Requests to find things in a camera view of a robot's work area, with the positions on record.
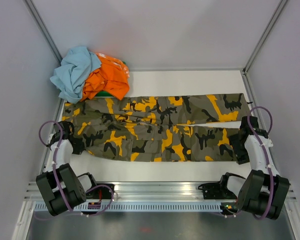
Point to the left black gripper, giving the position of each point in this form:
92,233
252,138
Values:
80,146

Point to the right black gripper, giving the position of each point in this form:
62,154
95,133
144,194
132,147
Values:
242,157

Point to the light blue garment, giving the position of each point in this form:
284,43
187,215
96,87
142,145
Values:
74,70

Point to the camouflage cargo trousers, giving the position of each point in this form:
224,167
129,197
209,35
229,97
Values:
157,128

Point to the orange garment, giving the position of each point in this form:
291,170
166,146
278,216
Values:
87,88

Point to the aluminium mounting rail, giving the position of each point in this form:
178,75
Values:
154,191

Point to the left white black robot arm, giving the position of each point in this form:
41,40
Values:
61,189

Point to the white slotted cable duct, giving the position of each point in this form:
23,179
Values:
125,206

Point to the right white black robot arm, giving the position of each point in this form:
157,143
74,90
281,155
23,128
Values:
263,191

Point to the left aluminium frame post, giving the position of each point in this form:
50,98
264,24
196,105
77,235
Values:
43,29

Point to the right aluminium frame post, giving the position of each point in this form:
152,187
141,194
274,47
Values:
265,34

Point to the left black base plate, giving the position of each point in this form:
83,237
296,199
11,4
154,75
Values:
101,191

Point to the aluminium frame post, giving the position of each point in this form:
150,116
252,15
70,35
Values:
43,29
265,34

